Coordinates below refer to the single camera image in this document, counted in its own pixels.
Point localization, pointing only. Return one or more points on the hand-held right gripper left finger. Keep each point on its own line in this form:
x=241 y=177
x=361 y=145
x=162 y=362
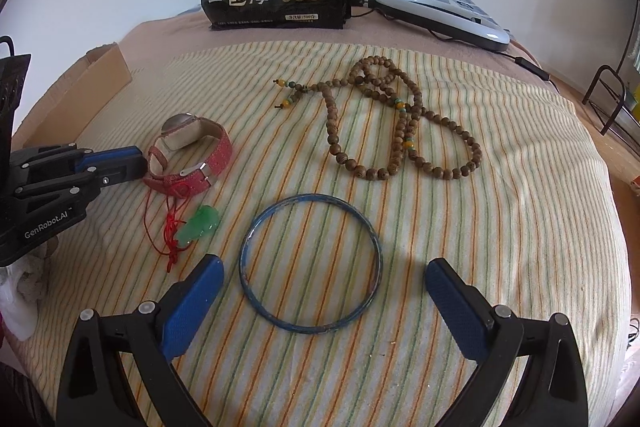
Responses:
x=192 y=302

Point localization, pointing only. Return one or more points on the cardboard box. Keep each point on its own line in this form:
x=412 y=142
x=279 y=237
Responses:
x=107 y=72

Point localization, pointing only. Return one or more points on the pink blanket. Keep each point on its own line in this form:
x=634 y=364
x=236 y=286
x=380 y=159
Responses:
x=165 y=32

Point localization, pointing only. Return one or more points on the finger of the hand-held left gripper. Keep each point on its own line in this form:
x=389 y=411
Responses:
x=122 y=172
x=112 y=155

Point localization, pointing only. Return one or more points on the white grey electric appliance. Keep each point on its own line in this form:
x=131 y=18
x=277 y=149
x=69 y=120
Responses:
x=450 y=19

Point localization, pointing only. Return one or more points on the striped towel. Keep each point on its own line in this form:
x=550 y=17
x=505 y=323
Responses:
x=500 y=207

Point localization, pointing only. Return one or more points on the white crumpled cloth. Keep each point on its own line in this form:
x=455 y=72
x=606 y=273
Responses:
x=20 y=302

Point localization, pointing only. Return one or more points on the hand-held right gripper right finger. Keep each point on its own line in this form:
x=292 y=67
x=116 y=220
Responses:
x=457 y=307

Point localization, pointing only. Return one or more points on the blue bangle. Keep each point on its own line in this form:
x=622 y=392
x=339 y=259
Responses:
x=242 y=259

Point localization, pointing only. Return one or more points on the black metal rack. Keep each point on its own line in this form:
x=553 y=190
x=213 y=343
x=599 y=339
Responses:
x=611 y=69

